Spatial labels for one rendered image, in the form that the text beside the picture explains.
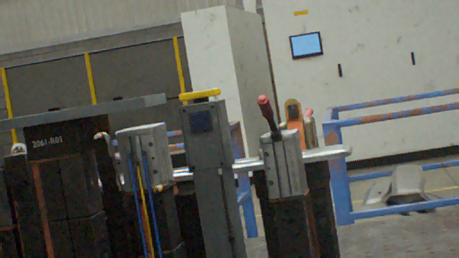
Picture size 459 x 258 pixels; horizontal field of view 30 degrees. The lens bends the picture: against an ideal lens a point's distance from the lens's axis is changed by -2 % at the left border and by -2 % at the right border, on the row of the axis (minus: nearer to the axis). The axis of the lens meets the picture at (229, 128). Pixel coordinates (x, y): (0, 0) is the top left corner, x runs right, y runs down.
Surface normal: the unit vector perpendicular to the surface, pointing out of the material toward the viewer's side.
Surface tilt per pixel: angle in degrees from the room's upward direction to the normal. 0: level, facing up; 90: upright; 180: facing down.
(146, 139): 90
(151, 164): 90
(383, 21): 90
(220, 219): 90
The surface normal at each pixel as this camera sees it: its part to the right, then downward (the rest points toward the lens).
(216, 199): -0.17, 0.08
